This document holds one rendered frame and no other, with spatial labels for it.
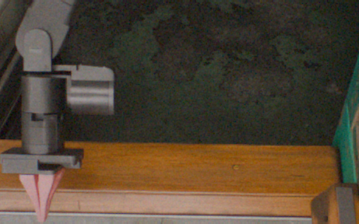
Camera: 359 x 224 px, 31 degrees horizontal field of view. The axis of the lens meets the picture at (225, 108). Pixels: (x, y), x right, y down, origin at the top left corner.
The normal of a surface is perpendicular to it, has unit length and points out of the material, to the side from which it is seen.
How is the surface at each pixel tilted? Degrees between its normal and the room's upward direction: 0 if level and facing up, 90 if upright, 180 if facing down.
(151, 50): 0
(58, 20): 48
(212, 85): 0
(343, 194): 0
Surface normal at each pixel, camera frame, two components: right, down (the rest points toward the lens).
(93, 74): 0.09, 0.21
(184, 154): 0.02, -0.58
